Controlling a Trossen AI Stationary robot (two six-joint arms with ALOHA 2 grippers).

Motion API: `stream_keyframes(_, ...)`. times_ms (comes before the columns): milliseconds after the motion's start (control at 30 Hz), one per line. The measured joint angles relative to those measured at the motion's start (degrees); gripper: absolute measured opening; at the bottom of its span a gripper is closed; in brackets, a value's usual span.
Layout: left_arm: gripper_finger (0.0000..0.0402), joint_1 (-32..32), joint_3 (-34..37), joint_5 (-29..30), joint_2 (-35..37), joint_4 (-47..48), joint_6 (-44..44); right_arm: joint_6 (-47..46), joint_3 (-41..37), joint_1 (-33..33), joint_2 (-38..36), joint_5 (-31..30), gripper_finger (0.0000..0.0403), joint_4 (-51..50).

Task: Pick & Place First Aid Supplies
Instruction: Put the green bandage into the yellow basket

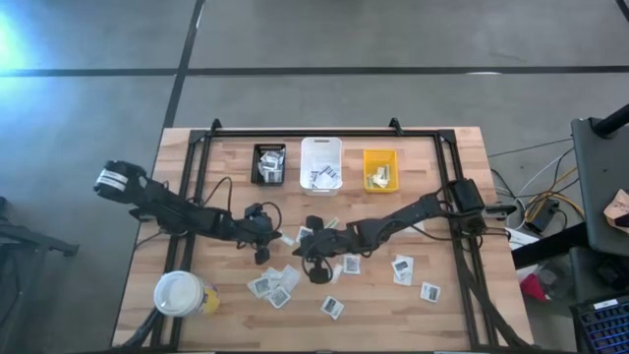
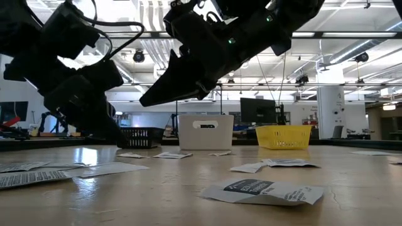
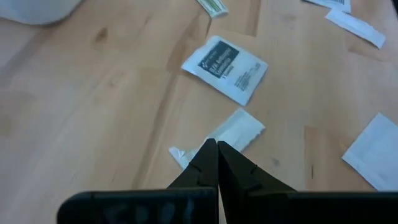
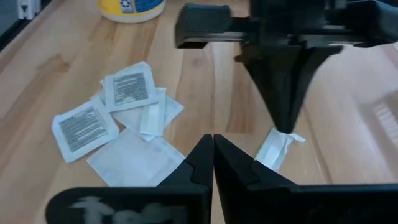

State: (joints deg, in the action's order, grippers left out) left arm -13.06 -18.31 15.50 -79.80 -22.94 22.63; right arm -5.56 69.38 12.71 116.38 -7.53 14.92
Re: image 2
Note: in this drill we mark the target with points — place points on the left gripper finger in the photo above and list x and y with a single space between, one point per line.
81 110
103 75

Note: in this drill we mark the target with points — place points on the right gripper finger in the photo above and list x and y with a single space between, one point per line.
176 81

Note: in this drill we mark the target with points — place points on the green striped bandage packet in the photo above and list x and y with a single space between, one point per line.
220 153

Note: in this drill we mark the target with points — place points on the white text-printed packet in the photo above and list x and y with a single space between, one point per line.
31 179
289 162

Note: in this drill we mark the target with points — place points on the black background robot arm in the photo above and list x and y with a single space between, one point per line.
47 120

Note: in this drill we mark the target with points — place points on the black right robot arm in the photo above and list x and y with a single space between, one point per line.
301 12

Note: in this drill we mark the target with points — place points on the blue background robot arm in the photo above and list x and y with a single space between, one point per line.
173 124

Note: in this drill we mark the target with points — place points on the black ceiling spot lamp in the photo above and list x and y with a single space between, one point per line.
301 79
139 56
361 57

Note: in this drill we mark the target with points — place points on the red bar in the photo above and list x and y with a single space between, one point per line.
11 121

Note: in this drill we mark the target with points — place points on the white plastic bin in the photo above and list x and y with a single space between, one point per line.
205 136

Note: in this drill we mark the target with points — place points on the black plastic basket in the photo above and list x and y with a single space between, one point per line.
139 138

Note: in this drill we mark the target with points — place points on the white narrow bandage packet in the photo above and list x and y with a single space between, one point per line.
248 168
132 155

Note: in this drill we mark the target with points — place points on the BZK towelette packet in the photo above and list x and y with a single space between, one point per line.
251 188
19 166
172 155

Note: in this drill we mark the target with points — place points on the white LED light strip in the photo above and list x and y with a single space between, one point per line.
361 34
303 34

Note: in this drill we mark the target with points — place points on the black computer monitor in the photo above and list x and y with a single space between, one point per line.
257 110

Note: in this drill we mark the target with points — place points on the black overhead light bar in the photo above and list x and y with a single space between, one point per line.
317 34

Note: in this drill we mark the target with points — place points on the yellow plastic basket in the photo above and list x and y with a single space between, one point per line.
283 138

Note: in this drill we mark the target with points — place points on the white room pillar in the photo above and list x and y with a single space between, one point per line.
331 113

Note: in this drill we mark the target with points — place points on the white printed towelette packet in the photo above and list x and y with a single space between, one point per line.
396 163

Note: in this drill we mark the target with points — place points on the dark wall screen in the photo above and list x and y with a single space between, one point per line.
14 110

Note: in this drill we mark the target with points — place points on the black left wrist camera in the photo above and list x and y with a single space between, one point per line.
69 31

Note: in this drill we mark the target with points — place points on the silver slanted ceiling duct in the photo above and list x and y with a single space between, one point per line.
361 47

